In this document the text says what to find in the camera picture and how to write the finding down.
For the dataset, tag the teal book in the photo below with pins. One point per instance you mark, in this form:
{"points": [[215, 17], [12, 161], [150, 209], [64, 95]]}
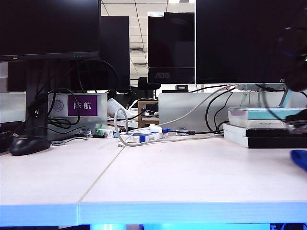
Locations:
{"points": [[259, 114]]}

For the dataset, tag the white book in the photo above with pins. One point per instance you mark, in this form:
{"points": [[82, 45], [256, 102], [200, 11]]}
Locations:
{"points": [[253, 124]]}

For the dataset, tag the grey clip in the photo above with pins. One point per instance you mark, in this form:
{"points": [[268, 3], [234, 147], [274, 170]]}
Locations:
{"points": [[181, 131]]}

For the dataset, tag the white nameplate with purple label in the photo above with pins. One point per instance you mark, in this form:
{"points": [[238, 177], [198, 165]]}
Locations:
{"points": [[81, 105]]}

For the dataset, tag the silver monitor stand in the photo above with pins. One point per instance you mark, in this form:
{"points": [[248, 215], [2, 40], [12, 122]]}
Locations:
{"points": [[247, 95]]}

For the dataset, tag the white and blue box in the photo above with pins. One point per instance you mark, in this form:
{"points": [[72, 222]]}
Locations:
{"points": [[143, 138]]}

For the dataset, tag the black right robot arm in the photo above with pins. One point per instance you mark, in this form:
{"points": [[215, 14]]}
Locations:
{"points": [[299, 79]]}

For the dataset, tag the frosted desk partition panel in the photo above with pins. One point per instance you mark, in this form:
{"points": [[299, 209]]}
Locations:
{"points": [[11, 107]]}

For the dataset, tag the black office chair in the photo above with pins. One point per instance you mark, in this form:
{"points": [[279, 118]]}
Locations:
{"points": [[144, 83]]}

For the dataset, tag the wooden shelf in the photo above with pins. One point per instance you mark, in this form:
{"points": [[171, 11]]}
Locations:
{"points": [[140, 115]]}

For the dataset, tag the small black and white device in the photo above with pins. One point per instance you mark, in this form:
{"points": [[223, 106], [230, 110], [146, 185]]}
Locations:
{"points": [[181, 87]]}

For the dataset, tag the black computer mouse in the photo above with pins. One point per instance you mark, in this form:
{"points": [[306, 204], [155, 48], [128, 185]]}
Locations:
{"points": [[27, 146]]}

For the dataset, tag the small black AOC monitor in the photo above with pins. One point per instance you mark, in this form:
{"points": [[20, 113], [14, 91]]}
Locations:
{"points": [[170, 40]]}

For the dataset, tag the large AOC monitor silver bezel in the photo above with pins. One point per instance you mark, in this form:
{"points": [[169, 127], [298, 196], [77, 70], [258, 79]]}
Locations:
{"points": [[239, 40]]}

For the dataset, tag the white crumpled bag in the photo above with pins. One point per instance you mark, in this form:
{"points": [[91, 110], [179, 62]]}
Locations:
{"points": [[114, 106]]}

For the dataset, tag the blue rag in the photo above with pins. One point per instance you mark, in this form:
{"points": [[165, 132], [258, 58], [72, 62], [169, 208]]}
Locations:
{"points": [[301, 160]]}

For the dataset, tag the silver metal clip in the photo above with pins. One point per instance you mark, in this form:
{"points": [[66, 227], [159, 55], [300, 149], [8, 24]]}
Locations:
{"points": [[57, 143]]}

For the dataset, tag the black monitor stand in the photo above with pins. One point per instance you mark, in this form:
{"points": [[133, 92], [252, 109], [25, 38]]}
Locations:
{"points": [[36, 107]]}

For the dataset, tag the grey desk partition panel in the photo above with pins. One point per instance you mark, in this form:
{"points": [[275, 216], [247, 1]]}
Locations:
{"points": [[181, 107]]}

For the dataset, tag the plain dark monitor back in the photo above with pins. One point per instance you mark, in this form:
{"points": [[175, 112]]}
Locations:
{"points": [[114, 48]]}

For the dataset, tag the green and white box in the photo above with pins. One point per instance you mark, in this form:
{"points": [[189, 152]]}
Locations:
{"points": [[102, 131]]}

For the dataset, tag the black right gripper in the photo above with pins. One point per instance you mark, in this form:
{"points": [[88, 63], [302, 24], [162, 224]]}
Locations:
{"points": [[298, 117]]}

